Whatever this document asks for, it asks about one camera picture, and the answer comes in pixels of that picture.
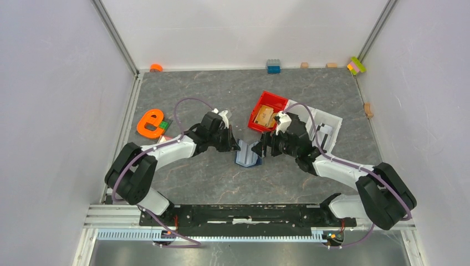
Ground white plastic bin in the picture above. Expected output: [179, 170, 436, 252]
[284, 100, 315, 127]
[306, 108, 343, 152]

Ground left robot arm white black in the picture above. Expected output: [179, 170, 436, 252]
[104, 110, 240, 226]

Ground small tan wooden block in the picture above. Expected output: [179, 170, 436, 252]
[300, 62, 309, 69]

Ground orange plastic letter shape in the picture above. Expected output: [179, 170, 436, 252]
[137, 109, 164, 139]

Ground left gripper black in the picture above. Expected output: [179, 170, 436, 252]
[208, 125, 240, 152]

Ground purple cable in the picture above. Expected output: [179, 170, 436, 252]
[282, 103, 414, 250]
[111, 98, 219, 249]

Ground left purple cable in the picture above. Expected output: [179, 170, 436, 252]
[111, 98, 219, 249]

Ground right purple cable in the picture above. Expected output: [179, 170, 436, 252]
[282, 103, 414, 250]

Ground white plastic bin right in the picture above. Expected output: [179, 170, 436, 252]
[306, 108, 343, 152]

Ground black white cards in bin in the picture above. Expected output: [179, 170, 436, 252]
[316, 123, 333, 149]

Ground green toy block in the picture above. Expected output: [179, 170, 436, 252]
[159, 121, 171, 131]

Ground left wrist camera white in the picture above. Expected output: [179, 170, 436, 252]
[212, 108, 232, 129]

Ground navy blue card holder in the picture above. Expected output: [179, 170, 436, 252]
[235, 139, 262, 168]

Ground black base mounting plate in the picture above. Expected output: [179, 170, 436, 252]
[158, 203, 357, 237]

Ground curved tan wooden piece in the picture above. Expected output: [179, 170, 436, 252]
[363, 103, 374, 119]

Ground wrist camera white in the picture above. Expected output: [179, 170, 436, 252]
[212, 108, 232, 129]
[275, 111, 292, 135]

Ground green pink toy brick stack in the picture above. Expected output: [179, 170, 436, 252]
[346, 57, 366, 76]

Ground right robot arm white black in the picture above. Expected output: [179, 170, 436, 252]
[252, 121, 417, 230]

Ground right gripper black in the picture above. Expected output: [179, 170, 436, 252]
[251, 126, 299, 159]

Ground red plastic bin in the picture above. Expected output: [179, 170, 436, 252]
[248, 91, 288, 132]

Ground orange round cap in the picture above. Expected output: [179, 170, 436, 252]
[149, 64, 163, 72]

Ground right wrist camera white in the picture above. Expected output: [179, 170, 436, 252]
[275, 111, 292, 135]

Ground white plastic bin left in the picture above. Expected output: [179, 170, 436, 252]
[284, 100, 315, 127]

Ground blue grey toy brick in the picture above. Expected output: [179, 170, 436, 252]
[266, 59, 282, 74]

